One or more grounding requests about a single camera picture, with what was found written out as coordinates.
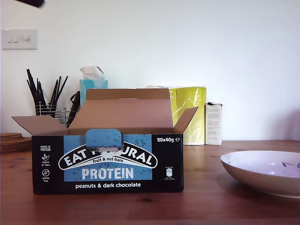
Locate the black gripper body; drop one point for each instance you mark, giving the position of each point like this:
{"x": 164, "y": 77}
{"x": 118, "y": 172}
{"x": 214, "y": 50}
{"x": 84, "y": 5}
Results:
{"x": 35, "y": 2}

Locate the black blue snack bar carton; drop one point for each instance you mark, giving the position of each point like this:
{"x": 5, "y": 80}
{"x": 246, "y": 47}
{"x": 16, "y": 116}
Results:
{"x": 107, "y": 168}

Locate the light blue tissue box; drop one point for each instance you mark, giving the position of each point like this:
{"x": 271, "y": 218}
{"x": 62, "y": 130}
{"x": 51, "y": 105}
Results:
{"x": 93, "y": 84}

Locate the white printed carton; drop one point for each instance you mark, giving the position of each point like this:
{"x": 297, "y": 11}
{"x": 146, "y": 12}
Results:
{"x": 213, "y": 124}

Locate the black stick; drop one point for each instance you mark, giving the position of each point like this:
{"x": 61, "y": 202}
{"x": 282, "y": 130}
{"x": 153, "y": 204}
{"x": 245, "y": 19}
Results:
{"x": 54, "y": 90}
{"x": 32, "y": 83}
{"x": 57, "y": 89}
{"x": 30, "y": 90}
{"x": 39, "y": 90}
{"x": 62, "y": 87}

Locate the white tissue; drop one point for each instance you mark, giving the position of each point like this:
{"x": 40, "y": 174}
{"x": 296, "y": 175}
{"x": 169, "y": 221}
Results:
{"x": 90, "y": 71}

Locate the dark wooden utensil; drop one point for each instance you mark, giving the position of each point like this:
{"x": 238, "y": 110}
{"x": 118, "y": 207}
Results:
{"x": 74, "y": 105}

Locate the small round cork coaster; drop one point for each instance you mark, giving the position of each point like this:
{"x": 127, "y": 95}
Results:
{"x": 9, "y": 134}
{"x": 10, "y": 138}

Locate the large round cork trivet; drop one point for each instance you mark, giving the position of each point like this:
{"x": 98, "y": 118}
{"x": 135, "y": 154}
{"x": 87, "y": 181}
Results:
{"x": 23, "y": 143}
{"x": 16, "y": 150}

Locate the white plastic wrapped pack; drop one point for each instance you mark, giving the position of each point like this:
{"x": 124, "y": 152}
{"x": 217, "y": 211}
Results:
{"x": 152, "y": 86}

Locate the yellow plastic wrapped pack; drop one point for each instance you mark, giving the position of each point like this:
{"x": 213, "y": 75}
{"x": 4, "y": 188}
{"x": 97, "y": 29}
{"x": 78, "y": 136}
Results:
{"x": 194, "y": 98}

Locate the white shallow bowl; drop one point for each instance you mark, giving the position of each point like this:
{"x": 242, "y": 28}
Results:
{"x": 257, "y": 173}

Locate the white wall switch plate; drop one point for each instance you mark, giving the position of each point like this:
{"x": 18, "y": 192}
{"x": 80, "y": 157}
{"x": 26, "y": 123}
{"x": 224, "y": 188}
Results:
{"x": 18, "y": 44}

